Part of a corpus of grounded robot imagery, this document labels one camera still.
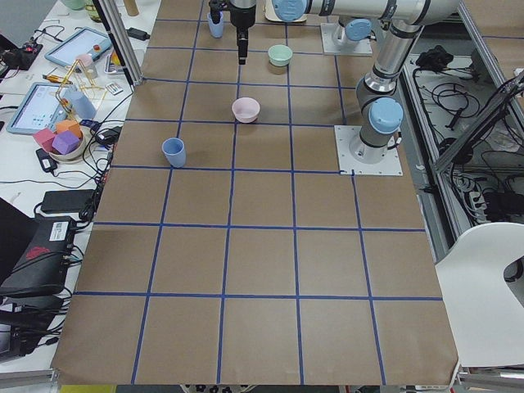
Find blue cup on desk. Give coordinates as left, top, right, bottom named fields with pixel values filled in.
left=69, top=91, right=97, bottom=120

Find lower blue tablet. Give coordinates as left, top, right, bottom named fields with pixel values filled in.
left=7, top=82, right=68, bottom=135

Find pink cup on desk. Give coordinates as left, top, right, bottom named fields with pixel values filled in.
left=76, top=53, right=93, bottom=70

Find aluminium frame post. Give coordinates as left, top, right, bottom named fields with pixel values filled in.
left=93, top=0, right=143, bottom=87

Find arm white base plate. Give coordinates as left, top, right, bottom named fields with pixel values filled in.
left=334, top=125, right=403, bottom=176
left=321, top=23, right=373, bottom=57

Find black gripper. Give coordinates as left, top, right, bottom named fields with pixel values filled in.
left=228, top=0, right=256, bottom=66

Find bowl of coloured blocks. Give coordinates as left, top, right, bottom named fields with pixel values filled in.
left=33, top=120, right=87, bottom=163

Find green bowl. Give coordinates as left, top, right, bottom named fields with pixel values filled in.
left=268, top=44, right=293, bottom=67

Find blue cup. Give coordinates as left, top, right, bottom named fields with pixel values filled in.
left=161, top=138, right=187, bottom=168
left=207, top=12, right=224, bottom=38
left=69, top=91, right=97, bottom=120

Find black laptop with red logo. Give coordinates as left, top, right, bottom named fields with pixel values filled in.
left=1, top=200, right=75, bottom=298

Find black power brick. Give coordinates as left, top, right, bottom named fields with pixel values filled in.
left=40, top=189, right=94, bottom=214

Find pink bowl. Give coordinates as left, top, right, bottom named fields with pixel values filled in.
left=232, top=97, right=260, bottom=124

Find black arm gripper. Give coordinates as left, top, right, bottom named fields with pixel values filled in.
left=209, top=0, right=228, bottom=24

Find blue tablet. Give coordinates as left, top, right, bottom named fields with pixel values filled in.
left=44, top=27, right=112, bottom=67
left=7, top=82, right=68, bottom=135

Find white chair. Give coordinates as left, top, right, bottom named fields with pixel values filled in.
left=436, top=222, right=523, bottom=368

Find upper blue tablet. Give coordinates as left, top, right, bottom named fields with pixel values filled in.
left=44, top=27, right=112, bottom=67

